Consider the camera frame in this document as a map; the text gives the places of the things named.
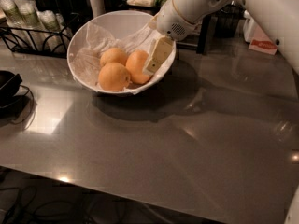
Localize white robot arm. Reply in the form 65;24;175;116
149;0;299;73

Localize middle paper cup stack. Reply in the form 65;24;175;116
19;3;43;51

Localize black wire basket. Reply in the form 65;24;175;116
215;5;244;38

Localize black tray on stand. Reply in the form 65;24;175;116
0;70;35;124

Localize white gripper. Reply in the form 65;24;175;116
142;0;200;76

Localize left paper cup stack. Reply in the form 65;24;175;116
0;0;23;28

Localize paper cup stack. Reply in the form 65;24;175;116
0;0;23;28
38;10;64;54
19;3;43;51

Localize right paper cup stack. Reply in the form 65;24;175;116
38;10;64;54

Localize red and white card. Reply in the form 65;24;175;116
249;25;278;55

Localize white cylinder cup dispenser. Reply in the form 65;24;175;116
85;0;107;19

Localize white bowl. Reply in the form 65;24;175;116
66;10;177;97

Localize white appliance with plates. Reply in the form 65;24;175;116
243;10;257;43

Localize clear plastic bowl liner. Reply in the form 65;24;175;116
72;17;173;95

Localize black condiment shelf rack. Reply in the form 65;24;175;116
122;0;214;54

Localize black wire cup rack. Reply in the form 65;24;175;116
0;13;78;58

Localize orange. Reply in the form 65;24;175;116
126;49;151;85
98;63;131;91
100;48;128;67

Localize black floor cable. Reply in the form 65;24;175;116
0;185;94;224

